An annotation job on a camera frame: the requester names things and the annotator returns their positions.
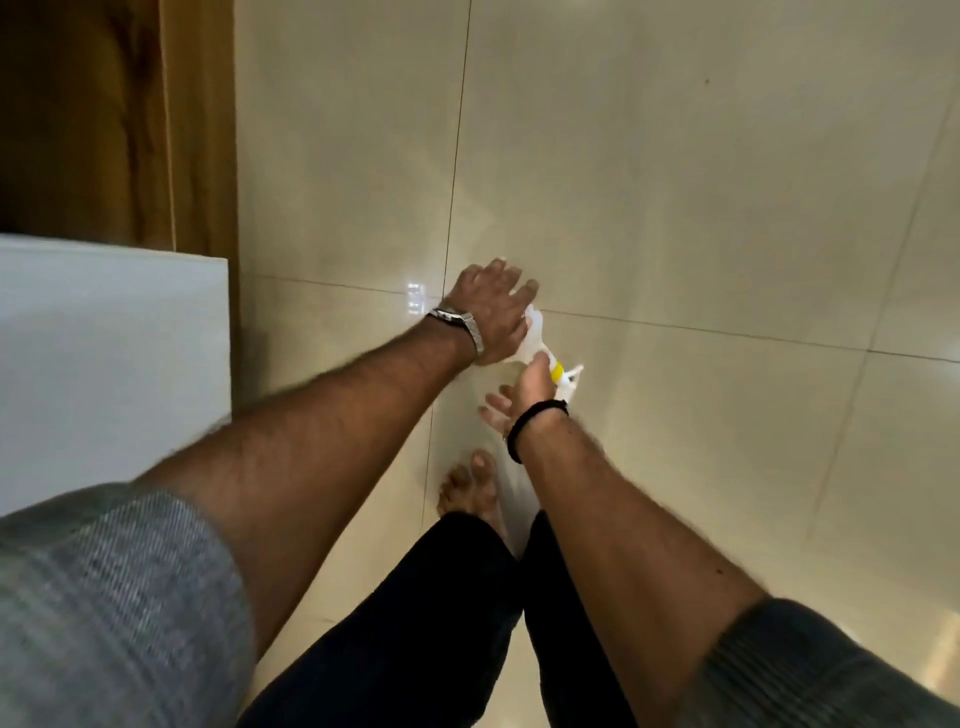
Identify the person's grey left sleeve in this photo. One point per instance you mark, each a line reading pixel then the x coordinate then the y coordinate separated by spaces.
pixel 112 615

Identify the person's left fingers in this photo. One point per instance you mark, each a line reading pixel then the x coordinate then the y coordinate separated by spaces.
pixel 504 281

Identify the person's grey right sleeve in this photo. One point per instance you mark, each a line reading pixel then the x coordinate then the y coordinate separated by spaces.
pixel 810 675

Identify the person's grey sleeve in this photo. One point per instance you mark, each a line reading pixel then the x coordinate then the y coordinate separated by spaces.
pixel 810 675
pixel 112 615

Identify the silver wristwatch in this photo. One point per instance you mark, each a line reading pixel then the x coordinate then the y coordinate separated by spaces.
pixel 469 324

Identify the person's left forearm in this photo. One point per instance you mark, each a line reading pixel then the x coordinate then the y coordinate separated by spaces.
pixel 322 442

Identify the person's black trousers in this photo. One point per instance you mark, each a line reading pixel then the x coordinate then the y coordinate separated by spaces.
pixel 420 637

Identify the person's right hand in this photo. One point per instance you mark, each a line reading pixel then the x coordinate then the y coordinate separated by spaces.
pixel 534 382

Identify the white spray bottle yellow band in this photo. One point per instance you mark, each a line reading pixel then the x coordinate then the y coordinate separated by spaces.
pixel 536 346

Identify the brown wooden door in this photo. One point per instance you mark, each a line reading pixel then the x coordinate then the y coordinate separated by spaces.
pixel 97 120

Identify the person's right fingers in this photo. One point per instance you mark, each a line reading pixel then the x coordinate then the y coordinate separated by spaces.
pixel 496 409

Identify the person's left hand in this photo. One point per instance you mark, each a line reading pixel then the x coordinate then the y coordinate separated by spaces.
pixel 491 315

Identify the person's bare foot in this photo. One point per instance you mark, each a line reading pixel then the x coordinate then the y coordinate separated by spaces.
pixel 472 487

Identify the person's right forearm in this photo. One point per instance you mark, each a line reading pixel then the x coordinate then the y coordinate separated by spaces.
pixel 615 555

